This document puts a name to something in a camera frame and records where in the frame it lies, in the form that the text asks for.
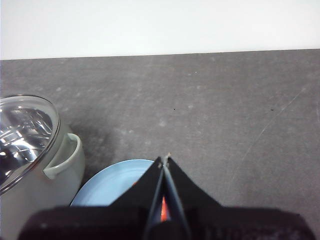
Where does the orange toy pumpkin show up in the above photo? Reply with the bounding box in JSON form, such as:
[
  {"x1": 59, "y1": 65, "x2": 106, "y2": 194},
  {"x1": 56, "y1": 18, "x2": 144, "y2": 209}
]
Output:
[{"x1": 159, "y1": 195, "x2": 171, "y2": 223}]

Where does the blue plate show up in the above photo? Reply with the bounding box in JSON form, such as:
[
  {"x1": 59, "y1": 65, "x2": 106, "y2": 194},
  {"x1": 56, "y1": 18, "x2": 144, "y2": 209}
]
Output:
[{"x1": 69, "y1": 159, "x2": 156, "y2": 207}]

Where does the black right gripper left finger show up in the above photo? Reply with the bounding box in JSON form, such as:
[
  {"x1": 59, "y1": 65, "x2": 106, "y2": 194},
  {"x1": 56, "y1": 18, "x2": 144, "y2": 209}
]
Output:
[{"x1": 18, "y1": 156, "x2": 165, "y2": 240}]

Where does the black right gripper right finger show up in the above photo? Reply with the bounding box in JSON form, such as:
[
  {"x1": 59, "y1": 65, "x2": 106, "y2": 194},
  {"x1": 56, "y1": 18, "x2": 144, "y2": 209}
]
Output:
[{"x1": 164, "y1": 156, "x2": 316, "y2": 240}]

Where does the pale green electric steamer pot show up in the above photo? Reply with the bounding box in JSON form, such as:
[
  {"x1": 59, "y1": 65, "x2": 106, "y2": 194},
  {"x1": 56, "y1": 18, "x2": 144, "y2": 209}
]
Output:
[{"x1": 0, "y1": 122, "x2": 86, "y2": 240}]

